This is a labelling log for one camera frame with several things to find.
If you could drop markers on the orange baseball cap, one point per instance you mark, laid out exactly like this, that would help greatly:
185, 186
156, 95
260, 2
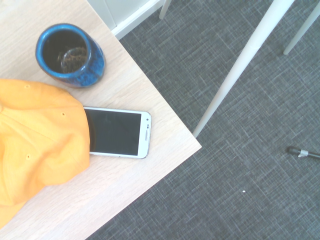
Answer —
37, 140

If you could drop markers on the white smartphone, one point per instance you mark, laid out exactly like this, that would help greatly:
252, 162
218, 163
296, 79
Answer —
117, 132

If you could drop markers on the blue ceramic cup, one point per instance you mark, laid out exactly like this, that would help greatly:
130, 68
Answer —
82, 67

